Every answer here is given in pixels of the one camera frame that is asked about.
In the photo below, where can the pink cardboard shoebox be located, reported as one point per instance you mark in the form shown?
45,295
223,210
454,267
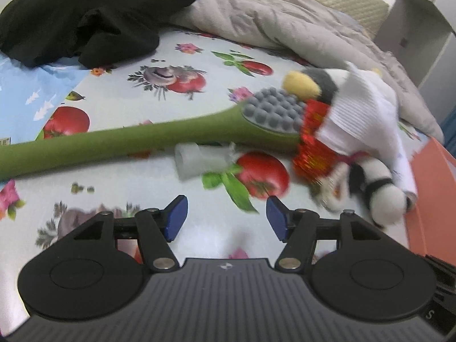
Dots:
433,192

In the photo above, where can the white cloth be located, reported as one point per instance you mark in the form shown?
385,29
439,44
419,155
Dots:
363,117

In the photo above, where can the red foil packet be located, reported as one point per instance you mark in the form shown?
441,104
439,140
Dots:
313,149

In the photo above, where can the green massage hammer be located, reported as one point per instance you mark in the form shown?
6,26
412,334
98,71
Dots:
142,142

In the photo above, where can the small panda plush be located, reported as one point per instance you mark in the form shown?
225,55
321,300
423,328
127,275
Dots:
377,192

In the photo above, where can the grey quilt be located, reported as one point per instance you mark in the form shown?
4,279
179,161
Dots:
285,25

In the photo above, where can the fruit printed bed sheet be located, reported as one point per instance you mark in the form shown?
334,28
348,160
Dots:
117,89

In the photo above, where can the black clothes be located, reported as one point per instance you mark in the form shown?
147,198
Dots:
89,14

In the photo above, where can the grey wardrobe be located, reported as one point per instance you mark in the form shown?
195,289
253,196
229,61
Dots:
413,25

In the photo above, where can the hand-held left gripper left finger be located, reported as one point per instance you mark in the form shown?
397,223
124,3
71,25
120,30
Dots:
176,217

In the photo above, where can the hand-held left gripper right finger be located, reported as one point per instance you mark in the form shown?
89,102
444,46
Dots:
278,219

